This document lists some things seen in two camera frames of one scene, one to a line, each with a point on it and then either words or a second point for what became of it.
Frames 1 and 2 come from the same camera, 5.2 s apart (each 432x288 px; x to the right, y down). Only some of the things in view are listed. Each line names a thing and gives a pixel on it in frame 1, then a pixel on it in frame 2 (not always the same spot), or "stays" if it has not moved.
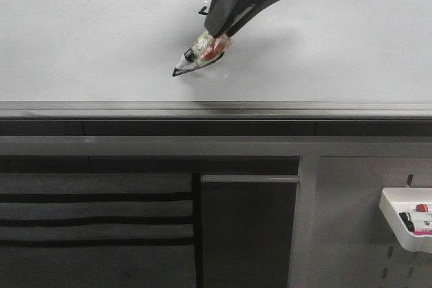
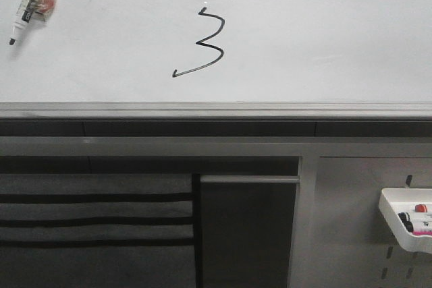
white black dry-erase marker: (204, 49) → (39, 1)
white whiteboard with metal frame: (100, 42) stays
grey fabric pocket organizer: (101, 230) stays
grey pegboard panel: (341, 237) stays
